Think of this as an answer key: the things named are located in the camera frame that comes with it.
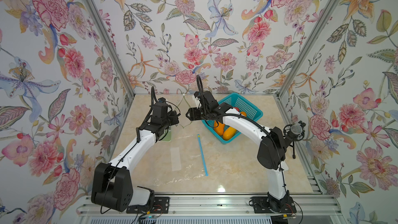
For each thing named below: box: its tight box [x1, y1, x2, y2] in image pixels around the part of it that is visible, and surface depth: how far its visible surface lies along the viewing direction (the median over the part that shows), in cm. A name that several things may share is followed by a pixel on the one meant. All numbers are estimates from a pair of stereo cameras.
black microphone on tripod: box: [282, 120, 307, 159], surface depth 80 cm
